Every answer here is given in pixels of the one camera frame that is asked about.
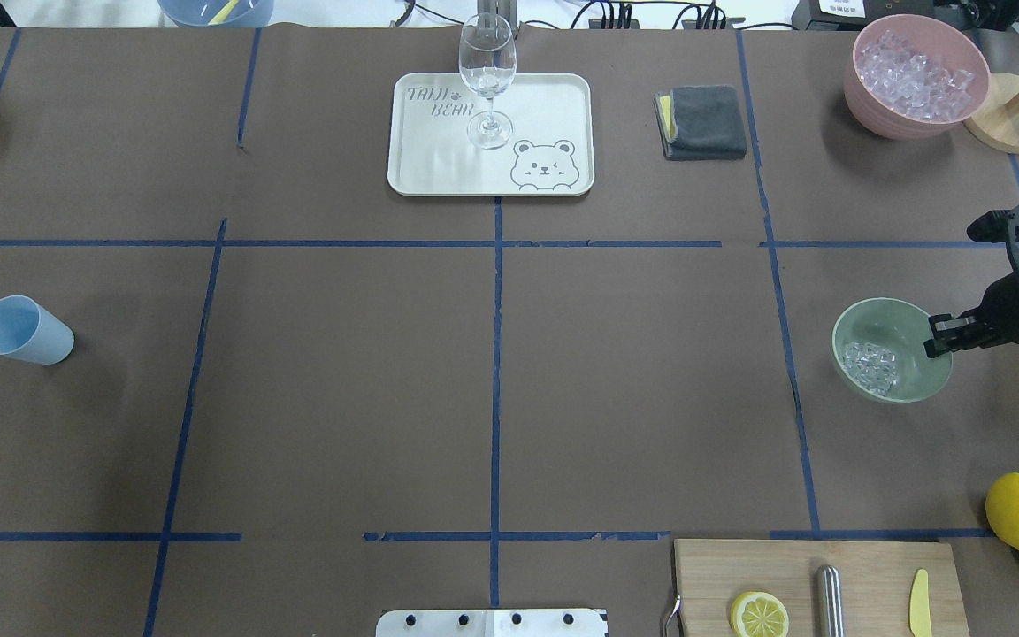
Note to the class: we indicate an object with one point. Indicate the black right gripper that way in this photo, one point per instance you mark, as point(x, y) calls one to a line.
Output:
point(1011, 308)

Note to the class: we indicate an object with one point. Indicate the green bowl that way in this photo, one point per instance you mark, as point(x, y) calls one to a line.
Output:
point(903, 328)

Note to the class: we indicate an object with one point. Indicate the clear ice cubes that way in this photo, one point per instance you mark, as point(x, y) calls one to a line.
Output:
point(873, 368)

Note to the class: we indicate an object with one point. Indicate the light blue plastic cup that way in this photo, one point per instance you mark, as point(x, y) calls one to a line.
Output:
point(28, 332)

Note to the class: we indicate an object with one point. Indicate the pink bowl of ice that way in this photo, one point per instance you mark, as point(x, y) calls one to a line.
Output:
point(910, 77)

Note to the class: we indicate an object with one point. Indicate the blue bowl with fork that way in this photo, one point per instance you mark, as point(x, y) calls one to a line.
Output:
point(234, 14)

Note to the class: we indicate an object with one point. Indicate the wooden cutting board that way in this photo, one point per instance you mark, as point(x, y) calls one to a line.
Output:
point(875, 577)

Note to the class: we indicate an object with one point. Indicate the yellow plastic knife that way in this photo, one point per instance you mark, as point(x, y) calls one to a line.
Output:
point(919, 609)

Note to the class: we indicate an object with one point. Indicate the steel muddler black cap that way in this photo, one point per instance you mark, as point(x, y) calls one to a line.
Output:
point(830, 606)

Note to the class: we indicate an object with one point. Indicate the grey yellow folded cloth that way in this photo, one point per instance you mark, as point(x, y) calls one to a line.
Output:
point(701, 123)

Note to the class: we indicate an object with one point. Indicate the half lemon slice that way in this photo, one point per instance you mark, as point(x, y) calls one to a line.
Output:
point(757, 613)

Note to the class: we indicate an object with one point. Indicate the cream bear tray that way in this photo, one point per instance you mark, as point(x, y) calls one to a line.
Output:
point(551, 152)

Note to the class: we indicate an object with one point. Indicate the clear wine glass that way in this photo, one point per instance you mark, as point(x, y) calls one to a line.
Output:
point(487, 62)

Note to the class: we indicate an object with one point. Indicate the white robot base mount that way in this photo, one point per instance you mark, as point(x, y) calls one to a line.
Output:
point(494, 622)

